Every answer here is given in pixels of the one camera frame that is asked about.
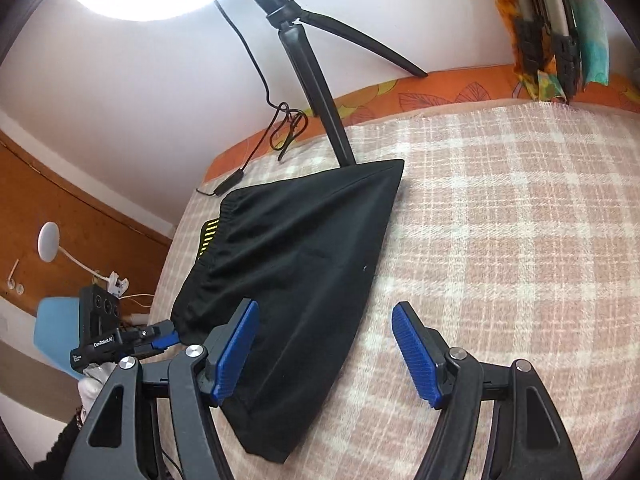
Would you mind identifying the light blue chair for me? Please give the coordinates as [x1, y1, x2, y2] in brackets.
[34, 297, 84, 380]

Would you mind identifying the black mini tripod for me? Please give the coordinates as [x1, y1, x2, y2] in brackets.
[234, 0, 431, 168]

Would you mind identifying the folded silver tripod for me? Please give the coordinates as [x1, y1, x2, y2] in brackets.
[513, 0, 580, 102]

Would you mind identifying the wooden door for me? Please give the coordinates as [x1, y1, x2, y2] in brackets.
[1, 134, 170, 314]

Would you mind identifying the plaid pink bed cover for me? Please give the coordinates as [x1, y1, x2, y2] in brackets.
[150, 98, 640, 480]

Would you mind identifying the white power cable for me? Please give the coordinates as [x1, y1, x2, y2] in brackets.
[118, 291, 156, 311]

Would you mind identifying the white clip desk lamp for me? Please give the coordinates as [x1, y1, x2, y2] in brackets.
[37, 221, 129, 298]

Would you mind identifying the white gloved hand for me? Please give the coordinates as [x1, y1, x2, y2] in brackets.
[77, 363, 116, 422]

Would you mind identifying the orange floral cloth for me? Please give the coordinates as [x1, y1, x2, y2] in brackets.
[495, 0, 610, 103]

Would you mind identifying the black cable with inline remote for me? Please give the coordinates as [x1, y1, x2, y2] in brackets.
[195, 0, 310, 198]

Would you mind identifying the black sport pants yellow print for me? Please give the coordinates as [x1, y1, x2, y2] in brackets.
[171, 159, 404, 464]

